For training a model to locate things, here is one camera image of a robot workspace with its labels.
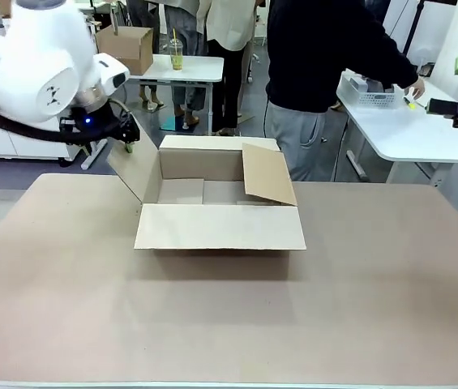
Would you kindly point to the white perforated plastic basket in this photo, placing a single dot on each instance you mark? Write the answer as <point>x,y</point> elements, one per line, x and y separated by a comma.
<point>372,98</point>

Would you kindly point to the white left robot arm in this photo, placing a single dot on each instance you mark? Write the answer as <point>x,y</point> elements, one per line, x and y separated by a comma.
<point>30,48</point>

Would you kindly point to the yellow marker pen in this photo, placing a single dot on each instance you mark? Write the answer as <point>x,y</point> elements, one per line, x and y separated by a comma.
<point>410,106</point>

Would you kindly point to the black tripod pole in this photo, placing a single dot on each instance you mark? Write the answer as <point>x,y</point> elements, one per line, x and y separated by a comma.
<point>412,24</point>

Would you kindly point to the small brown cardboard box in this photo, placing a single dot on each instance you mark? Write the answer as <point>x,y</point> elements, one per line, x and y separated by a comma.
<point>125,50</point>

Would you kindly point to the person's left hand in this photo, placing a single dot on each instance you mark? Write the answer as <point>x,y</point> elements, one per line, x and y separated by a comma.
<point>417,88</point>

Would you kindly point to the yellow drinking straw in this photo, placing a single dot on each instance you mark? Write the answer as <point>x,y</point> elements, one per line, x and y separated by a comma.
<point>174,34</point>

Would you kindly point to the white curved side table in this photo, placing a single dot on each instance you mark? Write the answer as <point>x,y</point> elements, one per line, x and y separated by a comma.
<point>415,133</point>

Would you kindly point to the bystander in beige shirt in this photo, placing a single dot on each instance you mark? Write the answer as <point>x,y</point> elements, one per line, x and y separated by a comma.
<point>228,52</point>

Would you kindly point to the white background desk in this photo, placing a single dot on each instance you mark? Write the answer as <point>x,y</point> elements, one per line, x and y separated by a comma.
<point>188,69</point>

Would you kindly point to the person in black sweater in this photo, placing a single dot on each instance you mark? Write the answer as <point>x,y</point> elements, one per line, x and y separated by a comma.
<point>318,61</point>

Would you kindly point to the large brown cardboard box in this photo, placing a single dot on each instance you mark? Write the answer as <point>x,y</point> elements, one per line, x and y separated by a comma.
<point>220,227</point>

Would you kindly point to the teal floor sheet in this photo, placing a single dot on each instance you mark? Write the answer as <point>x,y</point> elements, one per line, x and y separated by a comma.
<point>171,124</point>

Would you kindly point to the bystander in grey trousers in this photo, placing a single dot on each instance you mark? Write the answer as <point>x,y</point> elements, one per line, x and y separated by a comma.
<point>186,81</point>

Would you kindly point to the clear plastic drink cup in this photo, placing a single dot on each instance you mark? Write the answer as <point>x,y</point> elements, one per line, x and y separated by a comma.
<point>176,56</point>

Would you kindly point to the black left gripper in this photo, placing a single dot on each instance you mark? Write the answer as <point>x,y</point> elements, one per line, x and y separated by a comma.
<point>91,123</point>

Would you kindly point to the white low cabinet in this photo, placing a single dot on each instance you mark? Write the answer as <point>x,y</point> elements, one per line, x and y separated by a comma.
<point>5,142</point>

